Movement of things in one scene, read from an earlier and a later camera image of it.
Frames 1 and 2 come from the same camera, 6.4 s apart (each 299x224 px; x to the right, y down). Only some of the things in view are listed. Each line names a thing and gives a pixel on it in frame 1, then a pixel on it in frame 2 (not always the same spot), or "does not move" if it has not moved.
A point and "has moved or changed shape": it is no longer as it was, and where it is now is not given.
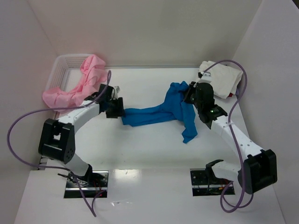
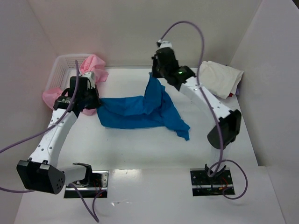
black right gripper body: (190, 94) -> (155, 70)
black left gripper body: (116, 107) -> (94, 101)
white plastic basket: (65, 72) does not move
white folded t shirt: (224, 78) does not move
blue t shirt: (172, 108) has moved or changed shape
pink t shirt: (93, 69) does not move
